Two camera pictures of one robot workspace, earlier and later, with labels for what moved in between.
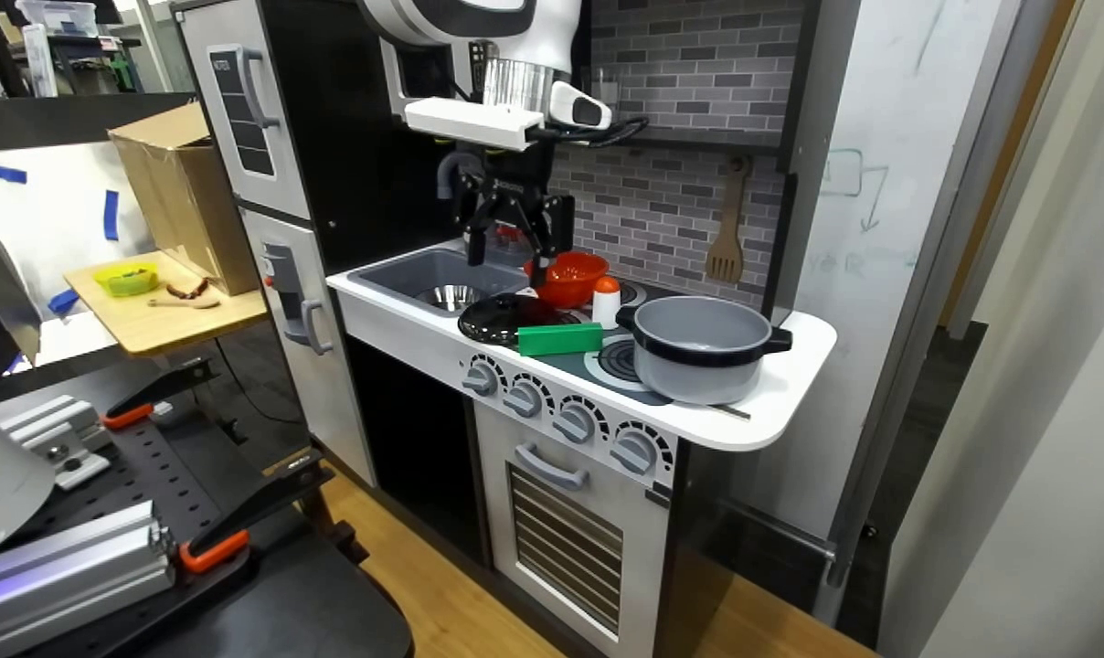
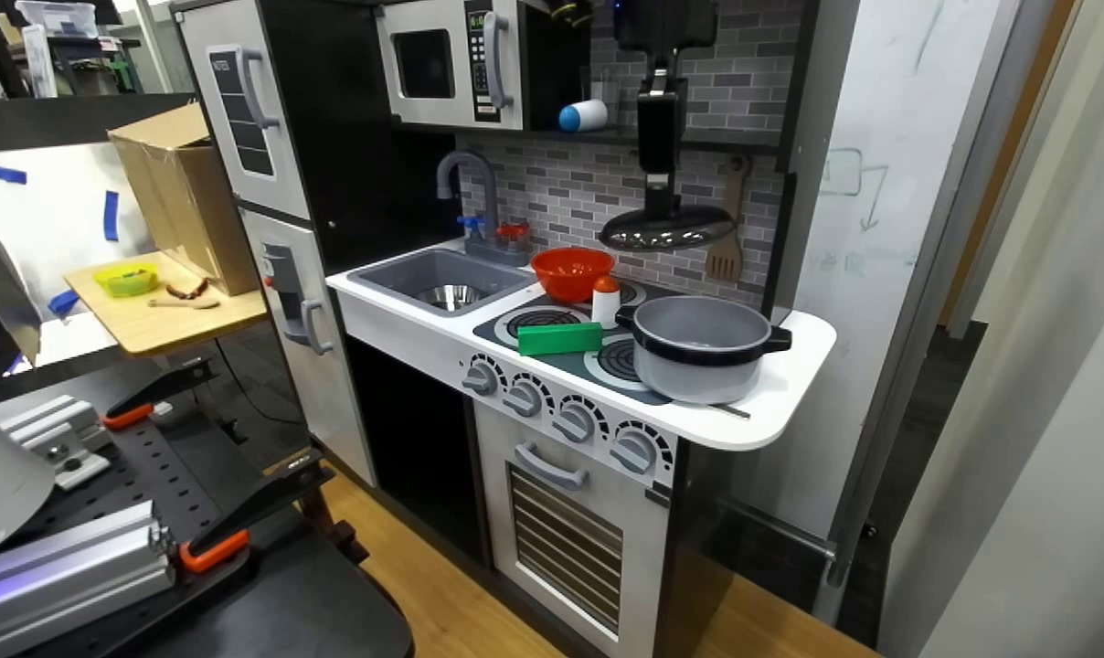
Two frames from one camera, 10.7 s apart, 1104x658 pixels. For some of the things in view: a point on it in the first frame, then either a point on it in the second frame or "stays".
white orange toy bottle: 606,300 stays
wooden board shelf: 156,299 stays
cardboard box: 184,194 stays
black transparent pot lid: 501,316 -> 686,228
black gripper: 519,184 -> 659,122
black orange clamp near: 229,537 stays
